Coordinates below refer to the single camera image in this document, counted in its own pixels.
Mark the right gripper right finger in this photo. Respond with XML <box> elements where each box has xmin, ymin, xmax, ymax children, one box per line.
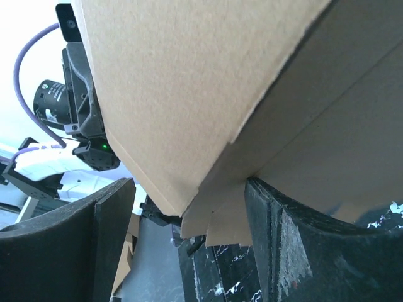
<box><xmin>244</xmin><ymin>177</ymin><xmax>402</xmax><ymax>301</ymax></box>

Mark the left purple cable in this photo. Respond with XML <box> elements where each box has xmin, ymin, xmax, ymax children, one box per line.
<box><xmin>11</xmin><ymin>22</ymin><xmax>67</xmax><ymax>163</ymax></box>

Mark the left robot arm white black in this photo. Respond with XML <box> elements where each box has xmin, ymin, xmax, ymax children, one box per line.
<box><xmin>2</xmin><ymin>2</ymin><xmax>120</xmax><ymax>202</ymax></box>

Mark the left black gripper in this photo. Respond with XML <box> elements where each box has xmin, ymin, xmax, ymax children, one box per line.
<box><xmin>55</xmin><ymin>3</ymin><xmax>106</xmax><ymax>138</ymax></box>

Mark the flat cardboard box stack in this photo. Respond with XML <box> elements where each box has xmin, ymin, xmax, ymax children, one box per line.
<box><xmin>111</xmin><ymin>213</ymin><xmax>140</xmax><ymax>296</ymax></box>

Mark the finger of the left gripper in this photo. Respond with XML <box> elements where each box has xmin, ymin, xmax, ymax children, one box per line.
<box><xmin>140</xmin><ymin>196</ymin><xmax>182</xmax><ymax>227</ymax></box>

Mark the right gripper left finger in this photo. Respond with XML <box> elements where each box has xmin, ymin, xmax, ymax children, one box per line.
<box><xmin>1</xmin><ymin>178</ymin><xmax>135</xmax><ymax>301</ymax></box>

